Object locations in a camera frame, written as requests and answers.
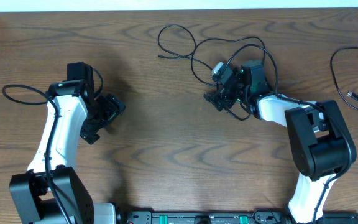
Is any black usb cable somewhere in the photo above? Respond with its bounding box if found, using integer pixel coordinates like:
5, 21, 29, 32
329, 46, 358, 112

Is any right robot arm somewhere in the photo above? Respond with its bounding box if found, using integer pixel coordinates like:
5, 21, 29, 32
204, 60, 357, 223

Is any left camera black cable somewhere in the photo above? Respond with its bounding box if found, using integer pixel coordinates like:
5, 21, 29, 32
1, 68, 105, 224

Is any camera black cable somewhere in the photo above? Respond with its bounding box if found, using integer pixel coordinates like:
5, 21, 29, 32
1, 68, 105, 224
222, 43, 354, 224

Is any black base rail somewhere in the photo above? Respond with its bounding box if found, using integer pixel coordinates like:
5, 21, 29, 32
116, 208, 358, 224

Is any black barrel plug cable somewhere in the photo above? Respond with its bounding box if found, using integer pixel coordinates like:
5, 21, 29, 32
157, 24, 267, 121

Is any right camera black cable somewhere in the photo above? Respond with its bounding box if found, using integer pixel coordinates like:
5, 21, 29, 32
222, 43, 354, 224

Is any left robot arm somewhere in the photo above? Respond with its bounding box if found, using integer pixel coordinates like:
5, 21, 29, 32
9, 62, 126, 223

